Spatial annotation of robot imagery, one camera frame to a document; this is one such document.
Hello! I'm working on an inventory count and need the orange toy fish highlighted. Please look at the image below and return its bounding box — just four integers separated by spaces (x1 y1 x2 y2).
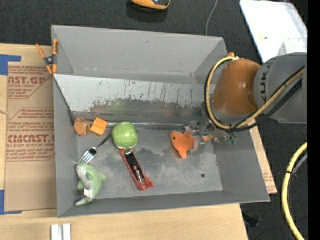
170 130 215 160

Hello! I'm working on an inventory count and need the green and white toy dolphin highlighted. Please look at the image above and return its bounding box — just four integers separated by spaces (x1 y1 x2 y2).
74 163 108 207

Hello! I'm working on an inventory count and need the orange block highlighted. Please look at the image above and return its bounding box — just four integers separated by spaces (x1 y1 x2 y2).
90 117 109 137

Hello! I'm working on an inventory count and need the red and black flat tool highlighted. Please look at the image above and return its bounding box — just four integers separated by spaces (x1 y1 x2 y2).
118 148 155 192

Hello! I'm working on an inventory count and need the grey metal bin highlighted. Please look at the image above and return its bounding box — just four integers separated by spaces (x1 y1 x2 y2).
51 25 271 219

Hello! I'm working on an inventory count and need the green apple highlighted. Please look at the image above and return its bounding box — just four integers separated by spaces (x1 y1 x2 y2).
111 121 140 150

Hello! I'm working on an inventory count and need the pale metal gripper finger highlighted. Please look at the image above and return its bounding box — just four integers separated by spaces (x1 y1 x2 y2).
190 136 202 154
184 124 201 134

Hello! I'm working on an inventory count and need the orange-brown round disc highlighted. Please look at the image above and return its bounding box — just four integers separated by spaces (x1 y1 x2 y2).
73 116 91 137

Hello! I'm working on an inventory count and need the brown cardboard board red print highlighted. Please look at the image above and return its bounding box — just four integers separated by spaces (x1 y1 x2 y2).
0 43 278 214

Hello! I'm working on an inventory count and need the silver metal fork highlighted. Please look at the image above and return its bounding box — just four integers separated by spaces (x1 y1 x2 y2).
75 133 113 166

